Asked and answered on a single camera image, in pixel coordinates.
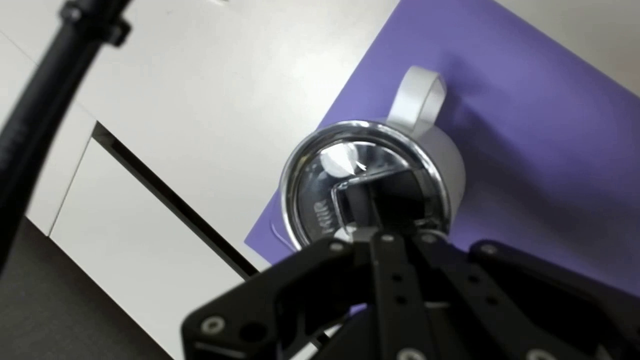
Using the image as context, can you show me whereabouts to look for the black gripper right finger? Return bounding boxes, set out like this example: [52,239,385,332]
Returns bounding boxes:
[401,228,640,360]

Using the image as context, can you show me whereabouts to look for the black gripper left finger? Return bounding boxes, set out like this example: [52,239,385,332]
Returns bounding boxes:
[179,228,435,360]

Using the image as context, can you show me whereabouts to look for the small white object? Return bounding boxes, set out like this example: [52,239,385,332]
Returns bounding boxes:
[322,147,360,181]

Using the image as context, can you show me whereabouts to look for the purple square mat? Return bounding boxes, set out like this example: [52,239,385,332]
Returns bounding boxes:
[243,0,640,301]

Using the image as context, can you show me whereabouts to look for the white mug with steel rim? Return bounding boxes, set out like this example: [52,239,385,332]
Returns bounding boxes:
[277,64,468,254]

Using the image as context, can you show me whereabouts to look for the grey desk divider panel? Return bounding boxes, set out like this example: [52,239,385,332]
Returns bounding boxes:
[0,218,171,360]

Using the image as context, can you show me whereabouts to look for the black corrugated cable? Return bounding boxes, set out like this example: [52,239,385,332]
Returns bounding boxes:
[0,0,131,273]

